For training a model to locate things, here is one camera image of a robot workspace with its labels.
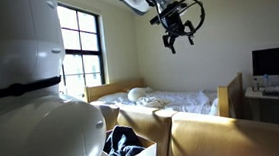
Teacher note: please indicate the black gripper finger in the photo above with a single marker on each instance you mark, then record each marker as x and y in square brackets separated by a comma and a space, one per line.
[189, 34]
[170, 43]

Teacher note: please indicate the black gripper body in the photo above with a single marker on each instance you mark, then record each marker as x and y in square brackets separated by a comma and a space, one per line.
[177, 25]

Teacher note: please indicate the black jersey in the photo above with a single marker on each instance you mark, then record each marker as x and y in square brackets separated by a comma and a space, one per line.
[123, 144]

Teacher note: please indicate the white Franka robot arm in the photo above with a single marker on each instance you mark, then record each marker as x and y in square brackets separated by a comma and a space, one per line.
[22, 80]

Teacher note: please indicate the white crumpled bed sheets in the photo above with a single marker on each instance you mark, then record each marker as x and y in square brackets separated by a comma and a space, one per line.
[181, 101]

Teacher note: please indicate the round white pillow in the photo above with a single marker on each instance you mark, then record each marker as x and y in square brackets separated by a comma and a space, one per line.
[136, 94]

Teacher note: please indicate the wooden bed white bedding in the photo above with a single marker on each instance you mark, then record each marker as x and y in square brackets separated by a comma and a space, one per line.
[229, 97]

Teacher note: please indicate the white flat pillow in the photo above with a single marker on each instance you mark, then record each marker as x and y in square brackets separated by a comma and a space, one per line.
[112, 97]

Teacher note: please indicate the clear bottle dark label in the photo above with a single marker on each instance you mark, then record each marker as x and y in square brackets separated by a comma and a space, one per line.
[255, 84]

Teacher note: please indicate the slim blue bottle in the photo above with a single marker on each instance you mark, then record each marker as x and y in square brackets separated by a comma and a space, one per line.
[265, 80]

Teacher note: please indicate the black monitor screen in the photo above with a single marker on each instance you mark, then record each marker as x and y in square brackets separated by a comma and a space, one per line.
[275, 60]

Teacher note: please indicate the black framed window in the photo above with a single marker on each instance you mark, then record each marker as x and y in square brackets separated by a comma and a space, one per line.
[80, 49]

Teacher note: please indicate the white desk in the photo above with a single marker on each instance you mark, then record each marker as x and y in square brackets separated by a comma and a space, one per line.
[271, 96]

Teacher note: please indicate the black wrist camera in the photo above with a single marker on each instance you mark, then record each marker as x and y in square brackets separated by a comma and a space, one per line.
[169, 11]

